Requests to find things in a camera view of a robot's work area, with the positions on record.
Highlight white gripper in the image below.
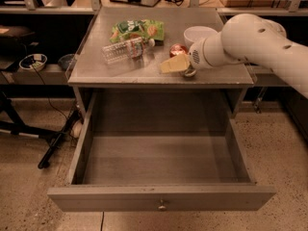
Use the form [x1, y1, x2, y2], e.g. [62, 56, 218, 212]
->
[160, 33, 240, 73]

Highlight red coke can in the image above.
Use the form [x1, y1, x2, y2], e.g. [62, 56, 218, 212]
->
[168, 43, 198, 79]

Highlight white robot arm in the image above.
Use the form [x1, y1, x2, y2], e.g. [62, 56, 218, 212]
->
[160, 13, 308, 98]

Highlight grey cabinet with top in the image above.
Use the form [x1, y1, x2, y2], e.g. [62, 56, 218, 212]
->
[65, 6, 258, 118]

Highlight open grey top drawer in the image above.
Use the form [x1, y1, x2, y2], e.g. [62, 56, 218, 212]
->
[48, 90, 276, 212]

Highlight metal drawer knob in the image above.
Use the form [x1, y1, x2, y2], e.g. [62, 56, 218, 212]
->
[158, 199, 167, 211]

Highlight clear plastic water bottle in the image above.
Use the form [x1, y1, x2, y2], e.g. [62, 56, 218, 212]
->
[102, 37, 155, 64]

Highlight green chip bag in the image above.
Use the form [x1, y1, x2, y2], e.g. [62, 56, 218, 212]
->
[110, 19, 165, 43]

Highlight dark round dish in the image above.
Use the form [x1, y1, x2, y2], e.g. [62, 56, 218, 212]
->
[58, 54, 75, 70]

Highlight black stand legs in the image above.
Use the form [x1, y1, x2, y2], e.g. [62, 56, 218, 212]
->
[0, 91, 79, 169]

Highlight black power cable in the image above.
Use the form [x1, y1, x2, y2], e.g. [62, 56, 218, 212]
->
[31, 64, 70, 120]

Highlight white bowl with cables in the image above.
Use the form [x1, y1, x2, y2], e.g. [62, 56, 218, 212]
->
[19, 53, 47, 72]

